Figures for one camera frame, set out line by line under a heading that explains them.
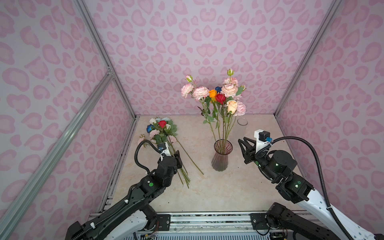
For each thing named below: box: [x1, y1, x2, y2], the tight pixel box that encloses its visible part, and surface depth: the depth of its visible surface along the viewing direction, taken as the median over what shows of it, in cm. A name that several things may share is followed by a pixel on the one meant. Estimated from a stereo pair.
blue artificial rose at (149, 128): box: [146, 124, 155, 134], surface depth 109 cm
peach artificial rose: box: [223, 99, 238, 151], surface depth 63 cm
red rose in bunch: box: [158, 120, 167, 129], surface depth 105 cm
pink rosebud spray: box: [221, 68, 239, 145], surface depth 65 cm
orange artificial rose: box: [208, 89, 220, 144], surface depth 73 cm
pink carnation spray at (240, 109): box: [227, 85, 247, 142], surface depth 69 cm
